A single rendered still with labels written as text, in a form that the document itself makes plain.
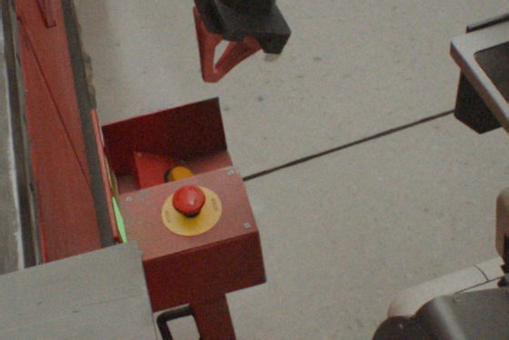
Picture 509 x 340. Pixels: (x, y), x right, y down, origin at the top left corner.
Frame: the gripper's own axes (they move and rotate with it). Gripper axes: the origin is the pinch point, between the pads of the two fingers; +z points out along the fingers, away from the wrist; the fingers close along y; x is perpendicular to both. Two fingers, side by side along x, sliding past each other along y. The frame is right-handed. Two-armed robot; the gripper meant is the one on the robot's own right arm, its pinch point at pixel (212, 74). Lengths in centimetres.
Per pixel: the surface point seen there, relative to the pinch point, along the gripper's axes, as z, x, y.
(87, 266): 7.0, -14.6, 17.5
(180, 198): 19.4, 3.0, -1.1
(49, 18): 47, 5, -73
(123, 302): 6.1, -12.8, 21.9
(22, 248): 21.7, -15.6, 3.7
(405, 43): 58, 106, -90
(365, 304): 77, 69, -21
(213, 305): 45.3, 16.8, -3.1
